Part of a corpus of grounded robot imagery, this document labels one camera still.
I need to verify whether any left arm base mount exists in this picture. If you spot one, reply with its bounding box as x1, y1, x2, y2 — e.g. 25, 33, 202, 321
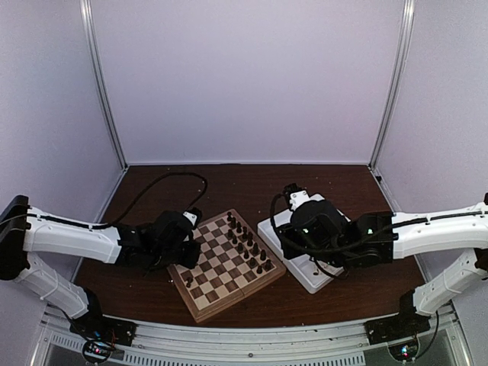
69, 316, 137, 346

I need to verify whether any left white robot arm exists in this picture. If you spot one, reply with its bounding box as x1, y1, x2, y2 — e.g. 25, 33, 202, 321
1, 195, 202, 339

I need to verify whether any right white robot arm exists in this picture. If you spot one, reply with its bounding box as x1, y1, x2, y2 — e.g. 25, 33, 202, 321
271, 190, 487, 337

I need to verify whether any white divided plastic tray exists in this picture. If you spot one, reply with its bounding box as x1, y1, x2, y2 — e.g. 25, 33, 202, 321
257, 194, 344, 294

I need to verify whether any aluminium frame rail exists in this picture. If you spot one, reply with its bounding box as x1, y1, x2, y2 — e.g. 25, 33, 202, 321
27, 304, 474, 365

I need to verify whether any wooden chessboard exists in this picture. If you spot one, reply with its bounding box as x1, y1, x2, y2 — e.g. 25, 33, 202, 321
168, 209, 287, 323

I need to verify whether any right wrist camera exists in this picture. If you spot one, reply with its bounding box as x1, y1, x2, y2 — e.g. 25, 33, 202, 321
282, 183, 310, 211

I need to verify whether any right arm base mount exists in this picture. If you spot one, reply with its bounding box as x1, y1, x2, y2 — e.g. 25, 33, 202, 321
364, 313, 431, 345

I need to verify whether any dark chess knight piece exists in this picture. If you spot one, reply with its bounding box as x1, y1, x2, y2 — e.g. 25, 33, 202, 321
247, 233, 254, 247

